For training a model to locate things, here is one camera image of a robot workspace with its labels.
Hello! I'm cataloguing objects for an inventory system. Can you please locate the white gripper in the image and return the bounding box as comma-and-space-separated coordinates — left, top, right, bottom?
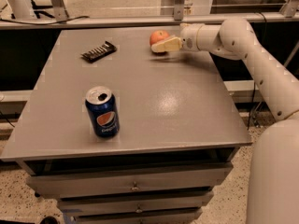
151, 22, 199, 53

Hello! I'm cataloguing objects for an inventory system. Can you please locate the red orange apple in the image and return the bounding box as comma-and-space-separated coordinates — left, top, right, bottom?
149, 30, 170, 46

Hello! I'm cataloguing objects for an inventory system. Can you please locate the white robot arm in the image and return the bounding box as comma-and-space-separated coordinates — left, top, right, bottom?
151, 17, 299, 224

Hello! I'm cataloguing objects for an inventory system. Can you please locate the blue pepsi can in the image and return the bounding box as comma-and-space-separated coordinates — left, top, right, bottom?
85, 86, 120, 138

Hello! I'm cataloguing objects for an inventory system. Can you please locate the black snack bar wrapper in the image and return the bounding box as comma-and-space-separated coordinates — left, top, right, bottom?
81, 41, 117, 63

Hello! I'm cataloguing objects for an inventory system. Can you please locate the grey drawer cabinet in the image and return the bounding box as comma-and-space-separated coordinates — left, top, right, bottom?
0, 25, 253, 224

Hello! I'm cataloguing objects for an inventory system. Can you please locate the white pipe top left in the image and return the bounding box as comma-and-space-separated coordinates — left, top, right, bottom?
6, 0, 36, 20

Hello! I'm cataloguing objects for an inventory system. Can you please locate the top grey drawer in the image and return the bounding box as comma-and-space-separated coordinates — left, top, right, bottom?
27, 162, 233, 199

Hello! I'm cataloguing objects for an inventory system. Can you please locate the grey drawer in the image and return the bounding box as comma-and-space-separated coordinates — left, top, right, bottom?
27, 162, 233, 199
76, 208, 202, 224
58, 189, 213, 217

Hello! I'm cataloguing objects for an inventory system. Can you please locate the middle grey drawer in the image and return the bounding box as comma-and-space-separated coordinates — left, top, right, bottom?
58, 189, 213, 217

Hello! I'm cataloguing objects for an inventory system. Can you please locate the bottom grey drawer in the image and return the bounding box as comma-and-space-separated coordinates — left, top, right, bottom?
76, 208, 202, 224

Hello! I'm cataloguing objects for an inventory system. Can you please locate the metal bracket post centre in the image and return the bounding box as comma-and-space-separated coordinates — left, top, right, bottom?
174, 0, 185, 21

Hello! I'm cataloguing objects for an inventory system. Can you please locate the metal bracket post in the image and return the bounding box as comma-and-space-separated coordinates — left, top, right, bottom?
174, 0, 185, 21
50, 0, 69, 21

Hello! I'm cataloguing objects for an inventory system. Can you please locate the grey metal rail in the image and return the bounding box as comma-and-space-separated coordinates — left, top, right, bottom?
0, 12, 299, 30

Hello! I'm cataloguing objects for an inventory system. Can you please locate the black hanging cable right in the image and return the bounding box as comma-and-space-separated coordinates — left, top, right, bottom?
247, 81, 263, 131

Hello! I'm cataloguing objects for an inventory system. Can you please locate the metal bracket post left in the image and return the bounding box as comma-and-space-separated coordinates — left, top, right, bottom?
50, 0, 69, 21

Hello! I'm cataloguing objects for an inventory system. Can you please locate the black cable on rail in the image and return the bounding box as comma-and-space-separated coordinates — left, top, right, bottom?
0, 15, 91, 26

